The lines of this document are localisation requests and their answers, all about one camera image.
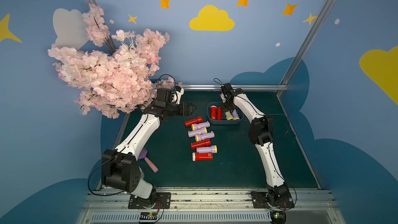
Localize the red flashlight white head top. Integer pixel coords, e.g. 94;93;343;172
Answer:
210;105;218;120

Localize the cream yellow flashlight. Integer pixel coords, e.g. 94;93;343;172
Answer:
225;111;234;120

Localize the purple flashlight bottom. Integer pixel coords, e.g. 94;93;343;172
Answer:
232;109;240;120

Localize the purple flashlight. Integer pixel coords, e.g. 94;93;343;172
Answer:
195;131;215;142
188;127;207;138
196;145;218;153
232;109;240;120
191;121;210;131

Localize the clear blue storage box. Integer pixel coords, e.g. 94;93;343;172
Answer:
207;101;245;125

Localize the orange flashlight white head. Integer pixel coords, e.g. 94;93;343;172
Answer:
192;152;213;162

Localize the large red flashlight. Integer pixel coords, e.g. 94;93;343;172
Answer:
217;107;223;121

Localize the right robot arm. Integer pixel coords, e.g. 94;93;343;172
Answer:
220;83;295;210

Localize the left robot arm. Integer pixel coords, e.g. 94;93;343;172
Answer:
101;86;194;200

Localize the purple pink spatula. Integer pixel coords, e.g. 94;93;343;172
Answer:
138;147;159;173

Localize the pink cherry blossom tree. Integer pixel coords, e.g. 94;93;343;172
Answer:
48;4;175;119

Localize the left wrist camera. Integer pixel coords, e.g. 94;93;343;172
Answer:
175;86;184;105

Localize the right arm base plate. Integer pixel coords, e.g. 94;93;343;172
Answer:
250;191;295;211

